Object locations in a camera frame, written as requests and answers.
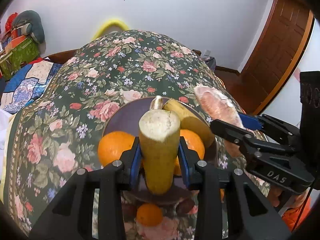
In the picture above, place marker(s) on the purple ceramic plate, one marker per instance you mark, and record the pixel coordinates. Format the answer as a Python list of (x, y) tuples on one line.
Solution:
[(125, 120)]

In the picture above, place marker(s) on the white wall socket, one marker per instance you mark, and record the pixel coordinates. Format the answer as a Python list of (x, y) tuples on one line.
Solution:
[(207, 53)]

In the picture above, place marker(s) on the yellow hoop chair back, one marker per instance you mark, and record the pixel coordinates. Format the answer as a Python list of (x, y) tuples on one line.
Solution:
[(110, 23)]

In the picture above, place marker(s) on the orange cardboard box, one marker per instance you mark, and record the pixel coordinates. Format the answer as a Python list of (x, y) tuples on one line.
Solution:
[(16, 40)]

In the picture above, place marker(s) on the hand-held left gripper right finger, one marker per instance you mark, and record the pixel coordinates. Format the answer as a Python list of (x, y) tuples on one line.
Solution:
[(184, 162)]

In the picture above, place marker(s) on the large orange with sticker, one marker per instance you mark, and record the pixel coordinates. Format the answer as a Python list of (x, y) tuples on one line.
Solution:
[(193, 142)]

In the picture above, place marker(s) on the red plastic bag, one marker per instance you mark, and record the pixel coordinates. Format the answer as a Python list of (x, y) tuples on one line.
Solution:
[(10, 21)]

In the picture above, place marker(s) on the large pink pomelo segment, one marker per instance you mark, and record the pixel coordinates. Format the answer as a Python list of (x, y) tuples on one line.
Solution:
[(215, 105)]

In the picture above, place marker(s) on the green patterned storage box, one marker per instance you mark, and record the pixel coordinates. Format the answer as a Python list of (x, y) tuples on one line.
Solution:
[(20, 55)]

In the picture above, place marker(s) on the small mandarin orange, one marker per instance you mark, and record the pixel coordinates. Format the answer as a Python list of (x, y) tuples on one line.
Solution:
[(149, 214)]

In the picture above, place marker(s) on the dark grey bag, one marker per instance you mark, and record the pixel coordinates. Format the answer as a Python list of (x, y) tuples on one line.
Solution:
[(210, 62)]

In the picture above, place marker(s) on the small dark brown fruit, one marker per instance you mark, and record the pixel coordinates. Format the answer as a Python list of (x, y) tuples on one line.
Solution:
[(185, 205)]

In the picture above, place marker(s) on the wooden wardrobe with heart decals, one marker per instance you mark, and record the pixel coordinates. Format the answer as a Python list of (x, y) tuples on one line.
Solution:
[(310, 55)]

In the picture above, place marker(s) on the white crumpled sheet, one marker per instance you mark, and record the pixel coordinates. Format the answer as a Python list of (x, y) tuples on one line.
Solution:
[(3, 130)]

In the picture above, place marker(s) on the blue patchwork quilt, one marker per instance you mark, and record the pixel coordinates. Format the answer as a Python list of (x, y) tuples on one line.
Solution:
[(25, 82)]

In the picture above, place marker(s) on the partly hidden orange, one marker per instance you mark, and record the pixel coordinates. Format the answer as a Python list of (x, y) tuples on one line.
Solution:
[(177, 167)]

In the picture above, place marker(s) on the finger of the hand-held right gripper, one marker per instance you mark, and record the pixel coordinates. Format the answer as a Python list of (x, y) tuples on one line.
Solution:
[(250, 122), (230, 131)]

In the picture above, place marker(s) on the yellow banana piece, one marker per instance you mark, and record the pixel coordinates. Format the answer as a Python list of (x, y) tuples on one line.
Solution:
[(160, 150), (191, 123)]

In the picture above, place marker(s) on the brown wooden door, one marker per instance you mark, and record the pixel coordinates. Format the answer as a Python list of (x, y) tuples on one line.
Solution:
[(275, 55)]

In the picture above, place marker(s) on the medium orange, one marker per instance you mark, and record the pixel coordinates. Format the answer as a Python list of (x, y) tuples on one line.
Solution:
[(112, 148)]

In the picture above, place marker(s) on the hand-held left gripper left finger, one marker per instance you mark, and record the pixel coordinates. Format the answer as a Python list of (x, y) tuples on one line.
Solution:
[(135, 160)]

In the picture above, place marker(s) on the floral tablecloth table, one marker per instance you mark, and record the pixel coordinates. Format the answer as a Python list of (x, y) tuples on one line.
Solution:
[(75, 105)]

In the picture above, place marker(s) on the person's right hand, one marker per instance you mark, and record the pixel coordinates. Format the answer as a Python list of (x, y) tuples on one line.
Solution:
[(275, 197)]

